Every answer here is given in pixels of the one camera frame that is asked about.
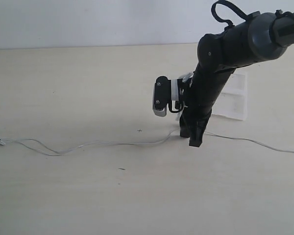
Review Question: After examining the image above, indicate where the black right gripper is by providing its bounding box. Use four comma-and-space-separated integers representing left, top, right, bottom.
178, 63, 235, 147

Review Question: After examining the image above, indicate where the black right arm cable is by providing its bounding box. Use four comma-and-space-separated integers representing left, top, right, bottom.
210, 0, 260, 29

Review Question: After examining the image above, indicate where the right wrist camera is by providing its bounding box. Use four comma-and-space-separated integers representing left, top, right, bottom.
152, 76, 184, 117

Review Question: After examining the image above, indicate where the white wired earphone cable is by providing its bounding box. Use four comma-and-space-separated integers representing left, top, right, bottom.
0, 129, 294, 156

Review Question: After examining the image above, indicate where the clear plastic storage case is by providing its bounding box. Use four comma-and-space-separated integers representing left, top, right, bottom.
212, 72, 247, 121

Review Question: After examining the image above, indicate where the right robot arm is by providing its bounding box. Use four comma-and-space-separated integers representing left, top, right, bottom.
179, 0, 294, 147

